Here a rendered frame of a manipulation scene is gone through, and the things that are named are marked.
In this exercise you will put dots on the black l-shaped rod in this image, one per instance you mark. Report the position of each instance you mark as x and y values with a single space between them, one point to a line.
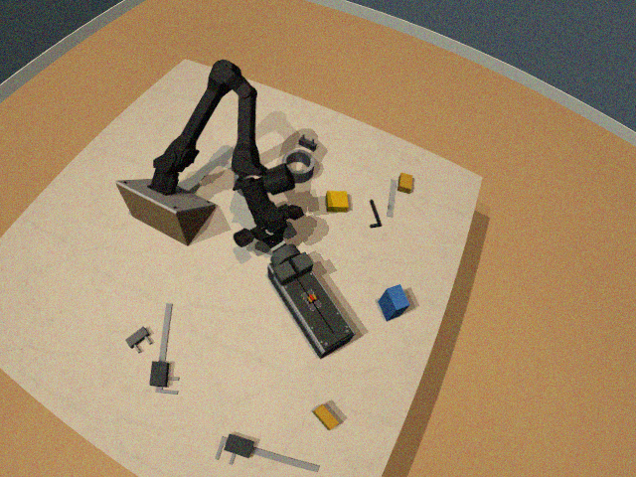
378 224

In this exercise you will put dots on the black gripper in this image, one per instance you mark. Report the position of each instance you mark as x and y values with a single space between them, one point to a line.
245 236

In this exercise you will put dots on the blue cube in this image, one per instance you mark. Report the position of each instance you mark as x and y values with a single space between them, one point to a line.
393 302

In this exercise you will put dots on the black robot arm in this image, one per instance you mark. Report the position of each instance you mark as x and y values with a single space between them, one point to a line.
224 77

